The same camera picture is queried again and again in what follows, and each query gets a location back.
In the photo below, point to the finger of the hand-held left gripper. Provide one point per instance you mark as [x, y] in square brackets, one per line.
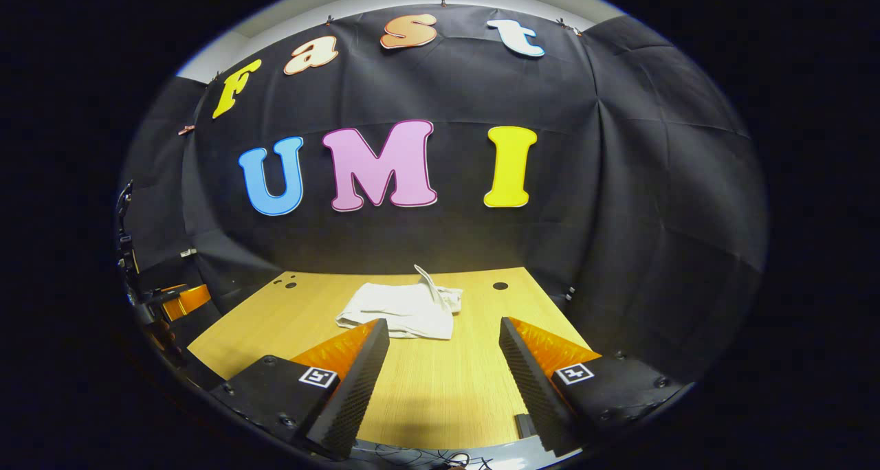
[189, 300]

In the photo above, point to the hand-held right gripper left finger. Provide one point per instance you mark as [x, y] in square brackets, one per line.
[354, 401]

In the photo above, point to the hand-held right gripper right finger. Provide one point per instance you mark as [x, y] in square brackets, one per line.
[533, 394]

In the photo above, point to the white jeans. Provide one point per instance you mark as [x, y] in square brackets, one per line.
[405, 308]

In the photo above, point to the pink cloth clip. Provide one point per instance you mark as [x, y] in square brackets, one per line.
[185, 130]

